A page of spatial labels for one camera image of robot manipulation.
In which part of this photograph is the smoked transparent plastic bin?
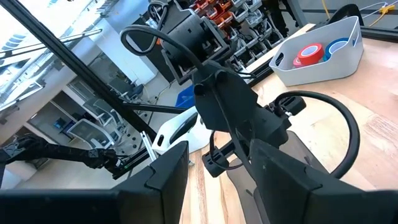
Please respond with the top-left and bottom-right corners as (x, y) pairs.
(226, 130), (332, 224)

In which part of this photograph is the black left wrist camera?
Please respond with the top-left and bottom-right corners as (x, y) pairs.
(201, 148), (233, 179)

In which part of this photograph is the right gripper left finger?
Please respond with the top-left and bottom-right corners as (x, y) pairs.
(0, 140), (190, 224)

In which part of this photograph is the white floor cable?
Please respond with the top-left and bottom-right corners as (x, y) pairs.
(357, 1), (386, 13)

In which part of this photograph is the light blue tape roll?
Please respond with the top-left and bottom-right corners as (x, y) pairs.
(322, 37), (351, 62)

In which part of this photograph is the white plastic bin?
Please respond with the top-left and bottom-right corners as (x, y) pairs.
(151, 106), (214, 156)

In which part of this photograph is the red tape roll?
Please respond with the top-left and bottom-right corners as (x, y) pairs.
(297, 42), (325, 67)

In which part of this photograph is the office chair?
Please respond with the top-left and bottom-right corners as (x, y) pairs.
(67, 118), (116, 150)

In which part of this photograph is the yellow floor cable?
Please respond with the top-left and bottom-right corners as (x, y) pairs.
(368, 2), (396, 28)

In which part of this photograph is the black stapler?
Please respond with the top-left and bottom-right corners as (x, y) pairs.
(177, 111), (199, 144)

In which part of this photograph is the parts shelf with orange bins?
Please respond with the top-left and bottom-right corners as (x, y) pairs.
(186, 0), (299, 63)

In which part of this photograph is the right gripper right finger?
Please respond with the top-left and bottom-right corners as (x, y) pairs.
(249, 139), (398, 224)

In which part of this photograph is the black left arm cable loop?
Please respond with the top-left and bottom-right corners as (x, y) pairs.
(273, 90), (361, 180)

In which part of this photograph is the light grey plastic bin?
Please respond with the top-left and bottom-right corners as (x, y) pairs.
(269, 16), (364, 87)

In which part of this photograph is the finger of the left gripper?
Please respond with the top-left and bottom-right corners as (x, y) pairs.
(231, 134), (253, 180)

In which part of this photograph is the blue storage tote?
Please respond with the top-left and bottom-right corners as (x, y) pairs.
(175, 85), (196, 109)

